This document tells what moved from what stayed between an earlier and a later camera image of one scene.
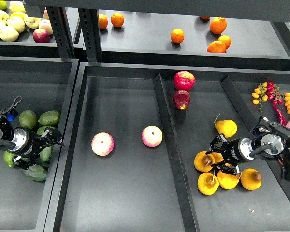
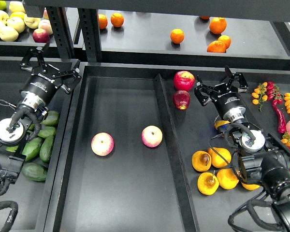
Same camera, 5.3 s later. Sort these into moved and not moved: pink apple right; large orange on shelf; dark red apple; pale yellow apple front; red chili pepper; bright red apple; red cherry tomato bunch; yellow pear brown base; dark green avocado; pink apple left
Moved: yellow pear brown base
Not moved: dark red apple; bright red apple; dark green avocado; pink apple left; large orange on shelf; pale yellow apple front; red cherry tomato bunch; pink apple right; red chili pepper
